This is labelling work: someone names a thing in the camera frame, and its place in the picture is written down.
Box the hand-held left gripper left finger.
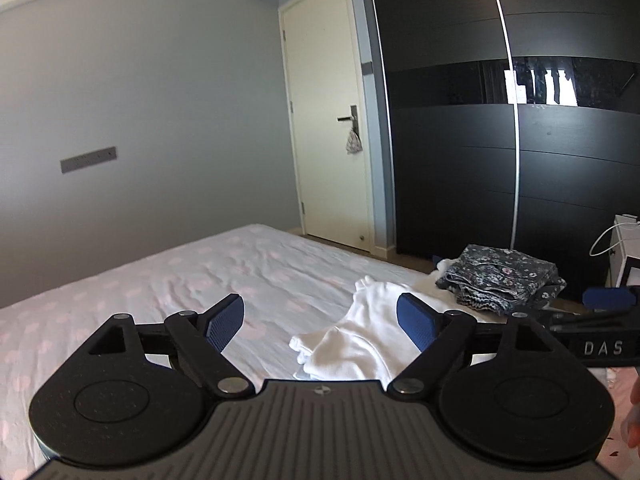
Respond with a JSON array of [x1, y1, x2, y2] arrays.
[[90, 294, 253, 398]]

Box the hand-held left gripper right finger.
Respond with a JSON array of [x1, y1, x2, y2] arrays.
[[389, 294, 556, 397]]

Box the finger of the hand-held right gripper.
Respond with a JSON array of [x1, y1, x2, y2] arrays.
[[542, 285, 639, 328]]

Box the white knit sweater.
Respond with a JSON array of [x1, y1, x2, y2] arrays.
[[289, 275, 426, 381]]

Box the person's right hand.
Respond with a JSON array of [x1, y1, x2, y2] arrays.
[[620, 375, 640, 463]]

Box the white box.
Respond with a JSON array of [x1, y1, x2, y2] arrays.
[[602, 214, 640, 288]]

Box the bed with pink-dotted sheet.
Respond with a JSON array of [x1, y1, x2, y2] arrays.
[[0, 223, 640, 477]]

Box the folded dark floral garment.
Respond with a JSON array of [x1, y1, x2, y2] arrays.
[[434, 244, 568, 317]]

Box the black sliding wardrobe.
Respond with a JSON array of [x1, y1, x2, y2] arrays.
[[367, 0, 640, 301]]

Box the cream door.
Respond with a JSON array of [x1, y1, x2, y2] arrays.
[[278, 0, 396, 257]]

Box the white cable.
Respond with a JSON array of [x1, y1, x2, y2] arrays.
[[589, 220, 640, 257]]

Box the grey wall switch panel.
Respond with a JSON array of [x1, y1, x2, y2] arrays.
[[60, 146, 117, 174]]

